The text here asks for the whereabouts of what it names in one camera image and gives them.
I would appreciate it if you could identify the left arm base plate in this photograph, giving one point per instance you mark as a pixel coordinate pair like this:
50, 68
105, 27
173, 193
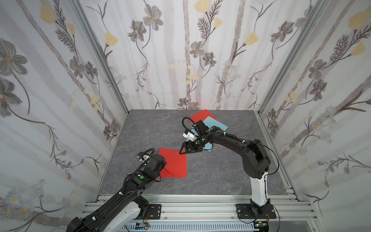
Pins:
152, 211

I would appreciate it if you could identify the red paper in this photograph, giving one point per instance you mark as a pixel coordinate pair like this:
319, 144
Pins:
176, 166
204, 116

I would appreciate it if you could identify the aluminium front rail frame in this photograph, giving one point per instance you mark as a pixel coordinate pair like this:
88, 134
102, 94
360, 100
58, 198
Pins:
217, 213

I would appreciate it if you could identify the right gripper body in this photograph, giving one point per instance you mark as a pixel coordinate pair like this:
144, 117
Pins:
191, 144

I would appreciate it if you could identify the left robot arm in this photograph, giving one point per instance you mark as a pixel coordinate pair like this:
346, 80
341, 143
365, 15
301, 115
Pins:
127, 204

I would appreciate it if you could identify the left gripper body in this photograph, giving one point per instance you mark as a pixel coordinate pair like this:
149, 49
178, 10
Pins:
163, 165

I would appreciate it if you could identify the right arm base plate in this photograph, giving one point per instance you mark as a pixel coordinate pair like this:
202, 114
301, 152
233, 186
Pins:
247, 211

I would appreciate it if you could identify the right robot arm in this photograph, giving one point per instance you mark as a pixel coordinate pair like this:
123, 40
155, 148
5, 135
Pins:
255, 159

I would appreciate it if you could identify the left circuit board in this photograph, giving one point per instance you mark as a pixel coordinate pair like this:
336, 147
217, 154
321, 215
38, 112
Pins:
142, 226

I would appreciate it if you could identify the right circuit board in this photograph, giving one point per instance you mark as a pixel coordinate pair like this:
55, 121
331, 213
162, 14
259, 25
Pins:
261, 226

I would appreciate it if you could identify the corner aluminium post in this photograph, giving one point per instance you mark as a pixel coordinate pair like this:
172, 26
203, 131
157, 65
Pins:
98, 51
304, 34

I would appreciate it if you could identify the red paper back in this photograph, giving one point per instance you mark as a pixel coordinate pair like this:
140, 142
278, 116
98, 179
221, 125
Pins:
204, 116

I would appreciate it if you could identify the light blue paper top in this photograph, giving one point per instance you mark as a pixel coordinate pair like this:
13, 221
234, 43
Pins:
217, 123

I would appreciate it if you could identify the left corner aluminium post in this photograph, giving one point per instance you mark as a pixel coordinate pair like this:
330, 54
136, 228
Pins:
98, 51

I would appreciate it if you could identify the circuit board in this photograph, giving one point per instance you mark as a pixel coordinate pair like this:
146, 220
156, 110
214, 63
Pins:
261, 226
142, 226

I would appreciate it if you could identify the right corner aluminium post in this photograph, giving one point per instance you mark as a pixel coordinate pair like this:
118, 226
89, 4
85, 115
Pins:
304, 34

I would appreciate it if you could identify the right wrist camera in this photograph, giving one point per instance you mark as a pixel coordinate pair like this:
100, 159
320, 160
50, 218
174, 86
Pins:
188, 134

